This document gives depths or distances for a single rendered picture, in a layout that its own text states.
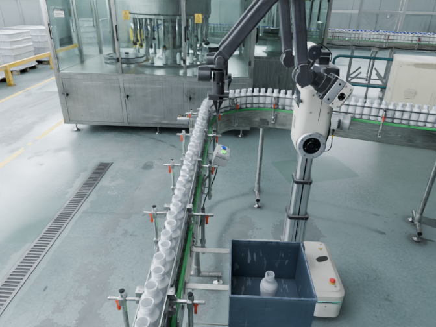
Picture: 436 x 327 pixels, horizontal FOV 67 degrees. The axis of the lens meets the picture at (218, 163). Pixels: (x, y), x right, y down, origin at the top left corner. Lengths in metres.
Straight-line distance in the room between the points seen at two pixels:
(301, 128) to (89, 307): 1.82
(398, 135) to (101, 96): 3.86
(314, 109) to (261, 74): 4.96
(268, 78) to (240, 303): 5.76
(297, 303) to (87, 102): 4.50
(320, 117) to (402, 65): 3.56
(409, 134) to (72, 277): 2.88
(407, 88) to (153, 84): 3.52
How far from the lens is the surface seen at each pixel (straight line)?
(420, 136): 3.15
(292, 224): 2.18
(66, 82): 5.34
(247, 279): 1.63
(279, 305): 1.32
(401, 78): 5.33
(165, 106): 4.97
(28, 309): 2.75
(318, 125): 1.83
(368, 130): 3.09
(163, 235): 1.21
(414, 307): 2.85
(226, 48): 1.53
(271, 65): 6.70
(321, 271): 2.45
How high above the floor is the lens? 1.90
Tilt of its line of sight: 27 degrees down
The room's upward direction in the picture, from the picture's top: 1 degrees clockwise
